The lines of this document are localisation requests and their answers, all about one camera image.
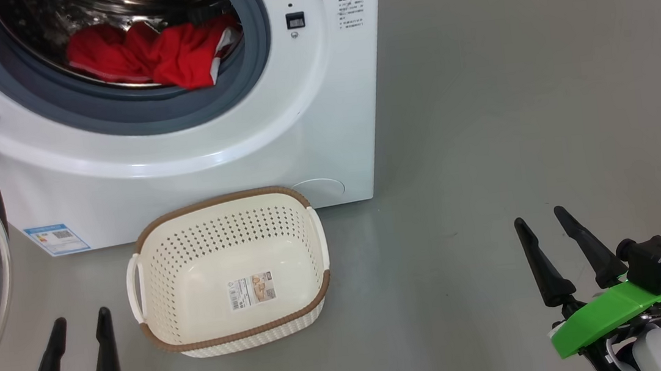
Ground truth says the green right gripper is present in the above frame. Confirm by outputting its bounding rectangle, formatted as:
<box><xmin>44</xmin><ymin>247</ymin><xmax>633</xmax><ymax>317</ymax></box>
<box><xmin>513</xmin><ymin>195</ymin><xmax>661</xmax><ymax>371</ymax></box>

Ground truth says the red cloth garment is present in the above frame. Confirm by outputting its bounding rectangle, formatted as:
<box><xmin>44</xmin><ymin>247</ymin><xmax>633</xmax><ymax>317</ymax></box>
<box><xmin>64</xmin><ymin>9</ymin><xmax>248</xmax><ymax>103</ymax></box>

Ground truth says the cream perforated laundry basket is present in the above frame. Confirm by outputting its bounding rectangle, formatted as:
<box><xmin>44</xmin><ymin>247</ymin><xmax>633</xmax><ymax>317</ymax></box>
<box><xmin>118</xmin><ymin>181</ymin><xmax>339</xmax><ymax>365</ymax></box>

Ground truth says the printed product label sticker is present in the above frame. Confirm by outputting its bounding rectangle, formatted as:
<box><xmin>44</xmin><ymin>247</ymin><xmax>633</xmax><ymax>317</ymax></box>
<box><xmin>228</xmin><ymin>271</ymin><xmax>278</xmax><ymax>312</ymax></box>

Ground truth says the white front-load washing machine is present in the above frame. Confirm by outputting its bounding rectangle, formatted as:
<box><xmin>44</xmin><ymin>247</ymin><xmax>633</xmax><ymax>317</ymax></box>
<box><xmin>0</xmin><ymin>0</ymin><xmax>406</xmax><ymax>263</ymax></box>

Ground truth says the steel drum with red clothes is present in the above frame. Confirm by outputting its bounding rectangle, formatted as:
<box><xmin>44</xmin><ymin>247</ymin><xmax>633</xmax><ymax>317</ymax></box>
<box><xmin>0</xmin><ymin>0</ymin><xmax>249</xmax><ymax>104</ymax></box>

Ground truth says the blue energy label sticker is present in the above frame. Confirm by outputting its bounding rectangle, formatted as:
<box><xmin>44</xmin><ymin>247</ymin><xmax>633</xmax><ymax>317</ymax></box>
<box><xmin>23</xmin><ymin>221</ymin><xmax>91</xmax><ymax>260</ymax></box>

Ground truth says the round white filter cover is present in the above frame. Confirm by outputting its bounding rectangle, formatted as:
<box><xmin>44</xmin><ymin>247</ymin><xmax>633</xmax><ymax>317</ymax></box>
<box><xmin>290</xmin><ymin>176</ymin><xmax>346</xmax><ymax>210</ymax></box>

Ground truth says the printed text notice label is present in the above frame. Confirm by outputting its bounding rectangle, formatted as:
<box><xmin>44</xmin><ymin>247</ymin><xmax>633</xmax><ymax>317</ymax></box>
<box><xmin>337</xmin><ymin>0</ymin><xmax>368</xmax><ymax>30</ymax></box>

